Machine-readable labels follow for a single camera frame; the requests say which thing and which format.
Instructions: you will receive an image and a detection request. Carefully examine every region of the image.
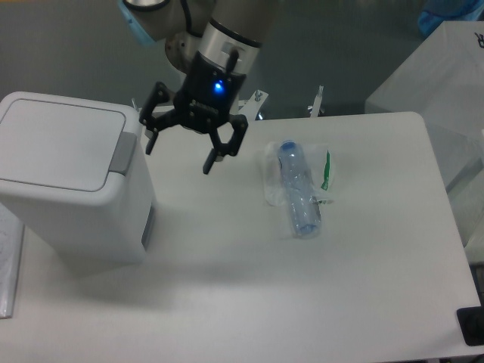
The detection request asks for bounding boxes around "metal clamp bolt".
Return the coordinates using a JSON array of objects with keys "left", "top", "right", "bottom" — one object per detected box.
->
[
  {"left": 131, "top": 98, "right": 141, "bottom": 113},
  {"left": 308, "top": 85, "right": 324, "bottom": 118}
]

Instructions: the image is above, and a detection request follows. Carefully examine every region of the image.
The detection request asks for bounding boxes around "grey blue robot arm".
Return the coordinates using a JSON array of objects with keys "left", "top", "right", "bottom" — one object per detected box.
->
[{"left": 119, "top": 1, "right": 282, "bottom": 174}]

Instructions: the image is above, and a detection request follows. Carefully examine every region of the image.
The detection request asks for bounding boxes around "black device at corner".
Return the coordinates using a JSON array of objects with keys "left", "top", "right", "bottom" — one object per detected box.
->
[{"left": 457, "top": 306, "right": 483, "bottom": 346}]

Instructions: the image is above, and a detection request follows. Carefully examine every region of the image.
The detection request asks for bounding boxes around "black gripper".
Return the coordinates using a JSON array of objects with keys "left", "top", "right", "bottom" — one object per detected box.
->
[{"left": 138, "top": 51, "right": 250, "bottom": 175}]

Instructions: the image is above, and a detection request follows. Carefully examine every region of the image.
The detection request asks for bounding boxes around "clear plastic water bottle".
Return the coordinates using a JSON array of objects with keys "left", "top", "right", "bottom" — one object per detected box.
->
[{"left": 277, "top": 140, "right": 321, "bottom": 239}]

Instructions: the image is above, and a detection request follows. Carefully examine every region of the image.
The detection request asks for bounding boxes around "blue object top right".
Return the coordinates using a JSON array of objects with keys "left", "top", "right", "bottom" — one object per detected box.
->
[{"left": 417, "top": 0, "right": 483, "bottom": 38}]

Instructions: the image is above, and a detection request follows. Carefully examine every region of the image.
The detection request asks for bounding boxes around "clear plastic wrapper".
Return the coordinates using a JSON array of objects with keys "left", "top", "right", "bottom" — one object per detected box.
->
[{"left": 259, "top": 141, "right": 336, "bottom": 206}]

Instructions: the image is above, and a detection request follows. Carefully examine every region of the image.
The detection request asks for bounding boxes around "metal clamp bolt right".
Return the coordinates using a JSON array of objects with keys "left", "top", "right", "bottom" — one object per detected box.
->
[{"left": 308, "top": 85, "right": 324, "bottom": 118}]

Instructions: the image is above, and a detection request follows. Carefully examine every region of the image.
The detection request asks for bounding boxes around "white plastic trash can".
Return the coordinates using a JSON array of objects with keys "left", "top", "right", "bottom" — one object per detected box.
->
[{"left": 1, "top": 92, "right": 156, "bottom": 263}]

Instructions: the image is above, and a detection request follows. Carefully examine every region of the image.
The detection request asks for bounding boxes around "metal clamp bolt left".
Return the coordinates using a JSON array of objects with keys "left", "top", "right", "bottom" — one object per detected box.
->
[{"left": 131, "top": 98, "right": 141, "bottom": 113}]

